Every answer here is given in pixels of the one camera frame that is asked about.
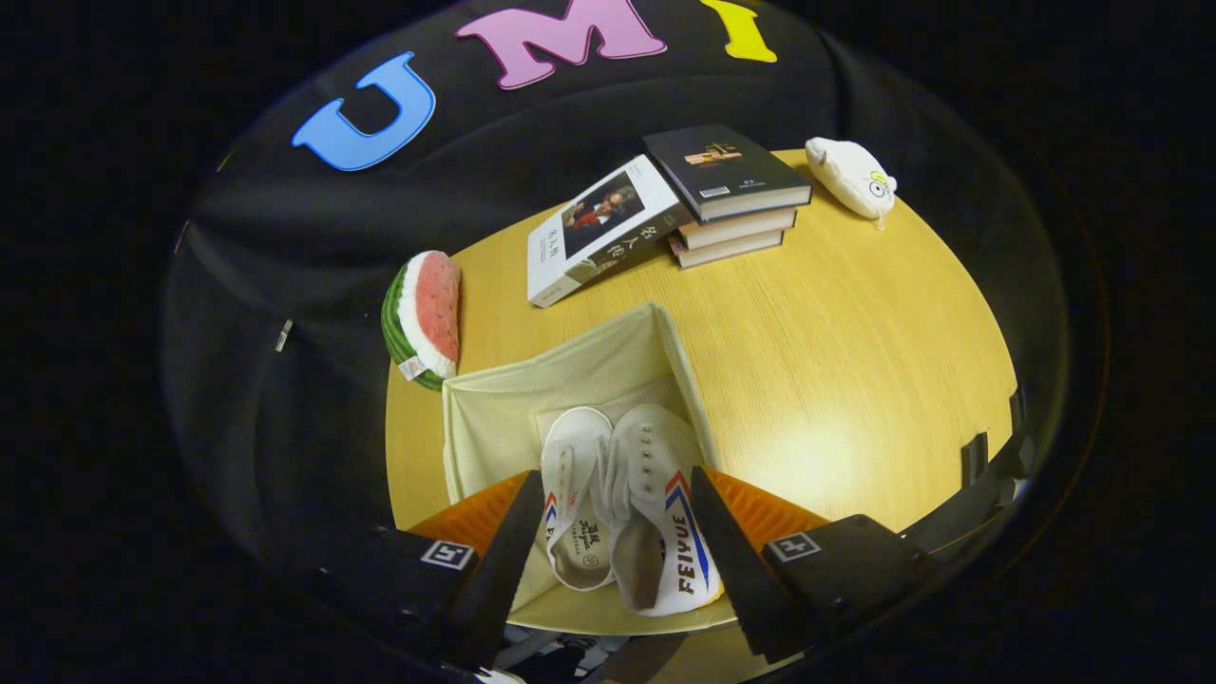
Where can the white round plush toy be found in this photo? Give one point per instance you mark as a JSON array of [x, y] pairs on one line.
[[850, 176]]

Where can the black cover book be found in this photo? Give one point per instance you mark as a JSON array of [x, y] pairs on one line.
[[727, 166]]

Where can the cream fabric storage box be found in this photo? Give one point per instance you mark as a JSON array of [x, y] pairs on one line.
[[570, 375]]

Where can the white cover portrait book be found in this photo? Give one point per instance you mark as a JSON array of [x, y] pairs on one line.
[[603, 228]]

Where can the white canvas shoe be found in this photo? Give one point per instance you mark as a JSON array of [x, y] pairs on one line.
[[655, 475], [575, 456]]

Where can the thick book with brown cover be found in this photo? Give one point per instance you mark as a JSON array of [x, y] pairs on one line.
[[746, 228]]

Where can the thin book with brown cover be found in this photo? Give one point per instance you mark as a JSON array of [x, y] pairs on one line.
[[731, 249]]

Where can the black backdrop cloth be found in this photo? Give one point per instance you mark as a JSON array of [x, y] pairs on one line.
[[285, 237]]

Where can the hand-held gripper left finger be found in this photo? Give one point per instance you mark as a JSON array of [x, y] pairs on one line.
[[499, 579]]

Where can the watermelon slice plush toy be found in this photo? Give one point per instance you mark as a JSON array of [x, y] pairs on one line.
[[432, 309]]

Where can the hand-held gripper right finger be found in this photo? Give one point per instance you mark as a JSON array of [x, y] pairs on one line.
[[736, 570]]

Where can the silver metal clip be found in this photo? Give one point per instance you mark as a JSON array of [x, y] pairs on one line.
[[283, 334]]

